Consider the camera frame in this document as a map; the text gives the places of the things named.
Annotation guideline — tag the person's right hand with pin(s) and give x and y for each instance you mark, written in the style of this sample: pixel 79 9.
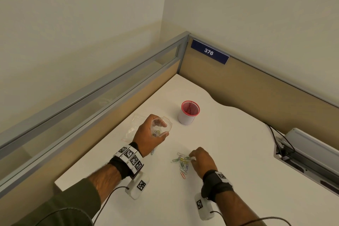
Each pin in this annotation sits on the person's right hand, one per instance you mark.
pixel 204 162

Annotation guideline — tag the person's left hand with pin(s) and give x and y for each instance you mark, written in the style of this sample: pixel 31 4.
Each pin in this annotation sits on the person's left hand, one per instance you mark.
pixel 143 138

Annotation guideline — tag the clear plastic bag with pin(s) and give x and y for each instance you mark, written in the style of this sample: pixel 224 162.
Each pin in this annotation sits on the clear plastic bag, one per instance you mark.
pixel 132 131

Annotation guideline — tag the pile of coloured paper clips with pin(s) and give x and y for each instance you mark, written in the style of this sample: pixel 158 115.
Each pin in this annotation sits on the pile of coloured paper clips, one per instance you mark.
pixel 182 165

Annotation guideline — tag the clear plastic cup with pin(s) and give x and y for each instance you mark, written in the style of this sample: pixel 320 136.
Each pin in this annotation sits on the clear plastic cup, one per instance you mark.
pixel 165 129

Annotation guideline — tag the person's right forearm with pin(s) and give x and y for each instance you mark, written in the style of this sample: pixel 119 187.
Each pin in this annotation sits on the person's right forearm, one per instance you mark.
pixel 235 210

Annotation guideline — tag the person's left forearm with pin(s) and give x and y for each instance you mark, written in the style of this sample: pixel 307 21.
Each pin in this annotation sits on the person's left forearm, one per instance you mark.
pixel 106 180

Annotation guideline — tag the left wristband with marker tags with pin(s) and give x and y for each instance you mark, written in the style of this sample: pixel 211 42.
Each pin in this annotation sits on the left wristband with marker tags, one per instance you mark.
pixel 131 158

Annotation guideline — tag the black right wristband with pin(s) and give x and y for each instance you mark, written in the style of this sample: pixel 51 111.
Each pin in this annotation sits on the black right wristband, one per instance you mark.
pixel 214 188

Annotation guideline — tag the white cup with red rim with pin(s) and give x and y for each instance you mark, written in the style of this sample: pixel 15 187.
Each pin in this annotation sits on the white cup with red rim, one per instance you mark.
pixel 186 118

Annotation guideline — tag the grey framed glass partition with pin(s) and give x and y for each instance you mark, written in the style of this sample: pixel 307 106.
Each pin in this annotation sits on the grey framed glass partition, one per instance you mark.
pixel 98 93

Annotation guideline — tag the beige partition panel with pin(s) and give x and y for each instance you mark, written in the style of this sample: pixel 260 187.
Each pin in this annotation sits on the beige partition panel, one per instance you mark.
pixel 257 80

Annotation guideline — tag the olive green sleeve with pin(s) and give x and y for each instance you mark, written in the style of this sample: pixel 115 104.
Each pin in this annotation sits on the olive green sleeve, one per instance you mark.
pixel 63 204

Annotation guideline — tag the blue number sign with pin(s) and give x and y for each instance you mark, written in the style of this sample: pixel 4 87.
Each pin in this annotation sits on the blue number sign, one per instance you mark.
pixel 209 52

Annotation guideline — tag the grey desk power box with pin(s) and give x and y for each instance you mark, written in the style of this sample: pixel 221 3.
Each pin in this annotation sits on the grey desk power box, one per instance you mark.
pixel 312 149

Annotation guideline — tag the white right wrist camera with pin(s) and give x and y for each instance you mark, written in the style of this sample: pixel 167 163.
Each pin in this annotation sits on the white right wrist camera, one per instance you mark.
pixel 202 207

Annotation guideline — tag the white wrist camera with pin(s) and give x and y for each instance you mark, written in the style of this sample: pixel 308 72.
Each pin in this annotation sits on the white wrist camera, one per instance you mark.
pixel 137 188
pixel 202 207

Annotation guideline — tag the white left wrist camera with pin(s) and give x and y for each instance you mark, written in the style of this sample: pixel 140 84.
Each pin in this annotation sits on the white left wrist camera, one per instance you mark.
pixel 137 188

